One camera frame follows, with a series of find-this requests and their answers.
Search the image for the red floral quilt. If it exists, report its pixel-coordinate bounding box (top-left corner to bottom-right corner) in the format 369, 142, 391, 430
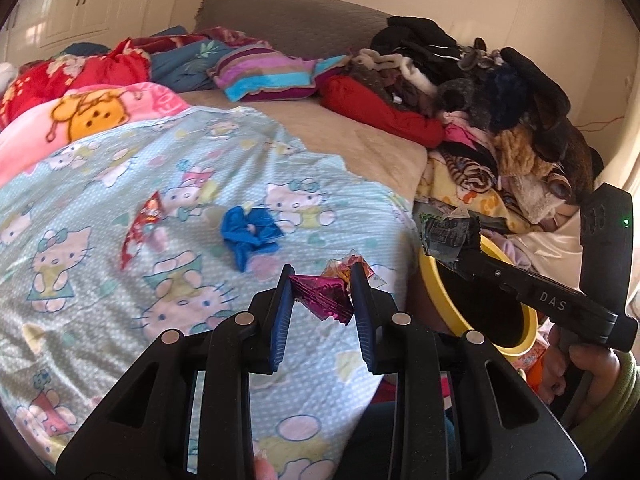
0, 37, 153, 128

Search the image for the grey upholstered headboard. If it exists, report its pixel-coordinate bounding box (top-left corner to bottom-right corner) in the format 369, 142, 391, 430
192, 0, 396, 61

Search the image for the blue crumpled wrapper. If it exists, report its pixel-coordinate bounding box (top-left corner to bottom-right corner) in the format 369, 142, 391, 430
221, 205, 284, 273

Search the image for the blue cartoon cat blanket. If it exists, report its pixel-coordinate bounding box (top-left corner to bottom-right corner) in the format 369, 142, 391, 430
0, 105, 426, 480

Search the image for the red folded cloth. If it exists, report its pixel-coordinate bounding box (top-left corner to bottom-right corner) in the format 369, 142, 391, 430
317, 75, 447, 150

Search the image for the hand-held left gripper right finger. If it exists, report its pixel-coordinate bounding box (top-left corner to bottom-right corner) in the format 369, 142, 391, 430
348, 262, 587, 480

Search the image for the yellow waste bin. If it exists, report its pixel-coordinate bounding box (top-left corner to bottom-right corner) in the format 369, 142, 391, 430
417, 235, 540, 358

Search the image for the pink cartoon bear blanket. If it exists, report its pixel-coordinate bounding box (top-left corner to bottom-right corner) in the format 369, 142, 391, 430
0, 81, 193, 188

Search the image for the orange clear candy wrapper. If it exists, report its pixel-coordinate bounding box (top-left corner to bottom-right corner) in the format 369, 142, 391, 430
320, 249, 388, 291

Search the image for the yellow cartoon blanket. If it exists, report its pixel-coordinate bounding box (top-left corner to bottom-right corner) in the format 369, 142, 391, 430
417, 155, 526, 235

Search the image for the person's right forearm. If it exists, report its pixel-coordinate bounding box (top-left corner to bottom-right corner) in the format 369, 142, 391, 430
570, 350, 640, 443

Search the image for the red cable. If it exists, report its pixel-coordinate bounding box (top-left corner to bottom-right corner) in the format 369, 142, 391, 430
570, 107, 632, 133

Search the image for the person's right hand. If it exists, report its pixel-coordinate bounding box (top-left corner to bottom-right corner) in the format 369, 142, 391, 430
542, 332, 624, 412

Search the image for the lavender fleece garment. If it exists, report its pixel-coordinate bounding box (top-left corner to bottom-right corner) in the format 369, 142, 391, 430
500, 237, 532, 272

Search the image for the cream satin cloth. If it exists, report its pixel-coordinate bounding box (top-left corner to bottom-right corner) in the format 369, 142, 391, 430
525, 207, 640, 311

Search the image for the pile of mixed clothes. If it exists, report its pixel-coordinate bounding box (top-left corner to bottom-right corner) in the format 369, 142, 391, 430
350, 15, 606, 221

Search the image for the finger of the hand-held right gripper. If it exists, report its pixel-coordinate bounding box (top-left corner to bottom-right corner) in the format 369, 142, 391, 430
452, 220, 502, 285

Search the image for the dark printed snack wrapper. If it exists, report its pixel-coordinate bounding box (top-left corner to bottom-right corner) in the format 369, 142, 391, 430
419, 208, 482, 267

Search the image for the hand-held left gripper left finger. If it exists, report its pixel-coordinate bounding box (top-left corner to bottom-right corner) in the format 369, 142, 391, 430
55, 264, 297, 480

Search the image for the red silver crumpled wrapper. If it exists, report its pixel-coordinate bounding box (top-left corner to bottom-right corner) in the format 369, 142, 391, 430
120, 190, 166, 271

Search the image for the magenta foil wrapper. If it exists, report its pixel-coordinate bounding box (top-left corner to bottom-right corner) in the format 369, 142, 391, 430
291, 274, 357, 327

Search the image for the purple striped pillow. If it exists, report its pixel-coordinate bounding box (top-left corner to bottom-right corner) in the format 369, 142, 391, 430
207, 44, 353, 103

